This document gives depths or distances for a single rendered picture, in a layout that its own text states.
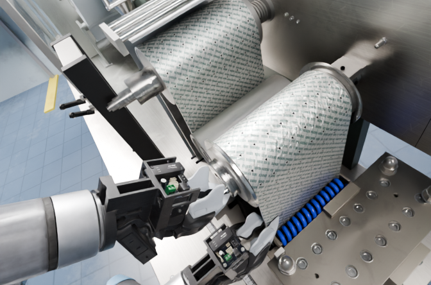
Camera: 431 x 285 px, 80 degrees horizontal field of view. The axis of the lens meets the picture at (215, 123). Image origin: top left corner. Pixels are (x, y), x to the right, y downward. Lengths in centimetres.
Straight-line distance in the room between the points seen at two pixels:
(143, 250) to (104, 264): 168
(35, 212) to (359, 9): 53
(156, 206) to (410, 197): 56
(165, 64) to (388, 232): 57
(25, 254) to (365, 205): 61
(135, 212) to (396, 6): 47
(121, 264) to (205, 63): 167
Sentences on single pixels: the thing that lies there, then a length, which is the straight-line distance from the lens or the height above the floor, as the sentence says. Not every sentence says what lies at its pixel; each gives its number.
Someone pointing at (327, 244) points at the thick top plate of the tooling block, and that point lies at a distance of 64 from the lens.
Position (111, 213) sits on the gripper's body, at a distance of 32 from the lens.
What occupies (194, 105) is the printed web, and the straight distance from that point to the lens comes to 57.
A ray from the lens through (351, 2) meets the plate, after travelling 53.
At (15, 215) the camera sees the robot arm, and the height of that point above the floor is 147.
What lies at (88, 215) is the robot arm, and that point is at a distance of 31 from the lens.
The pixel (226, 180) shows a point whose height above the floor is 128.
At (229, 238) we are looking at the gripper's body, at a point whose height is 115.
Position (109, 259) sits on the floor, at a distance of 207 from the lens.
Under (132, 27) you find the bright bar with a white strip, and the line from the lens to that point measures 52.
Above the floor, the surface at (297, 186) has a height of 115.
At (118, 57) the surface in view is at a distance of 134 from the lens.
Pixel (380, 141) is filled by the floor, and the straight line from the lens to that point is 208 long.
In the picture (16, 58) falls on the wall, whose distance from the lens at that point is 423.
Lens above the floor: 165
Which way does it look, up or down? 47 degrees down
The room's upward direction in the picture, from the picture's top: 22 degrees counter-clockwise
